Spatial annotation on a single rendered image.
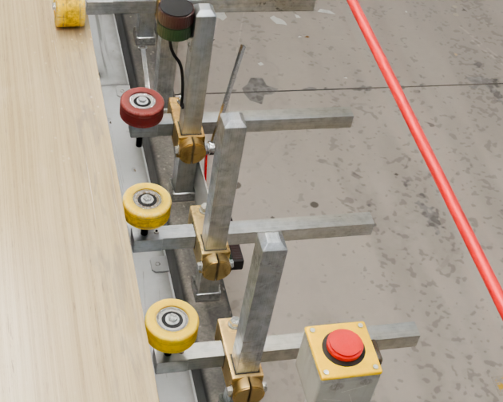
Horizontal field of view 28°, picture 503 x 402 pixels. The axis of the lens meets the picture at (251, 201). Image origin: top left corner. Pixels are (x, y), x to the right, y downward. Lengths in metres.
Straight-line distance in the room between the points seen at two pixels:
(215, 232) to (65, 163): 0.28
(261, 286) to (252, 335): 0.11
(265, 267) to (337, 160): 1.84
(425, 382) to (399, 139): 0.96
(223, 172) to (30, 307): 0.36
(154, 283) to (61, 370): 0.51
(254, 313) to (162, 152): 0.69
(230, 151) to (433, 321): 1.38
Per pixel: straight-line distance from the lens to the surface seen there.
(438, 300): 2.86
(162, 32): 1.68
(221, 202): 1.61
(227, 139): 1.51
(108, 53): 2.42
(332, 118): 1.95
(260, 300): 1.40
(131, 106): 1.82
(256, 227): 1.75
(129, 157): 2.14
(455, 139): 3.38
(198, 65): 1.73
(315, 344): 1.10
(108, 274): 1.55
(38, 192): 1.67
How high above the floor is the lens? 2.08
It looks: 44 degrees down
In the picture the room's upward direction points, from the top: 11 degrees clockwise
